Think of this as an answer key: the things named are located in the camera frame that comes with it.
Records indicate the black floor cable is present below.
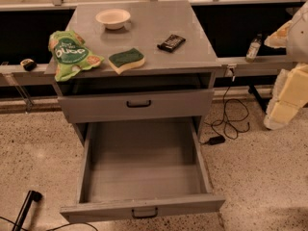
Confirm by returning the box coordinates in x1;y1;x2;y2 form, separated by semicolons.
0;216;99;231

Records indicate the black yellow tape measure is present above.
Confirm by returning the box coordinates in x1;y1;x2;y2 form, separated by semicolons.
20;59;37;71

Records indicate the black wheeled table leg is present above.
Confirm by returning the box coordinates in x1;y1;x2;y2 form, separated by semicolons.
248;85;268;113

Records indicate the grey drawer cabinet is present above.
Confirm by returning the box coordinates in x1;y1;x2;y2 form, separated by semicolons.
47;0;220;143

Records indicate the green chip bag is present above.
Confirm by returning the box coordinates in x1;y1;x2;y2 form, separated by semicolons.
48;31;104;82

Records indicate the white bowl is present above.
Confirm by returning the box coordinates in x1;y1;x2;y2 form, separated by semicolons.
95;9;131;30

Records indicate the closed grey upper drawer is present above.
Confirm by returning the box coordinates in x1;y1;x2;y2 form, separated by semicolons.
59;90;214;123

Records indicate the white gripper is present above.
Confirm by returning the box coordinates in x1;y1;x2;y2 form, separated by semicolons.
264;20;308;130

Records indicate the open grey lower drawer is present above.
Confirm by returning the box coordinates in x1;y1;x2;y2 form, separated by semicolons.
59;116;226;224

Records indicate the black power cable with adapter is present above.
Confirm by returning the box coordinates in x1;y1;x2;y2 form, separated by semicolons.
200;68;251;146

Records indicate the small glass bottle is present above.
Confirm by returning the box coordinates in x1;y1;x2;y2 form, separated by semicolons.
245;34;262;63

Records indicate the black stand leg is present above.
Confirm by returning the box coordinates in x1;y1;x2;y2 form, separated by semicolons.
12;191;42;231

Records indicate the green yellow sponge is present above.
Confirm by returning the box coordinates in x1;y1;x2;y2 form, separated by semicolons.
108;48;145;75

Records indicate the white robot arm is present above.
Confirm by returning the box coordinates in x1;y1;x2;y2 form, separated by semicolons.
264;2;308;130

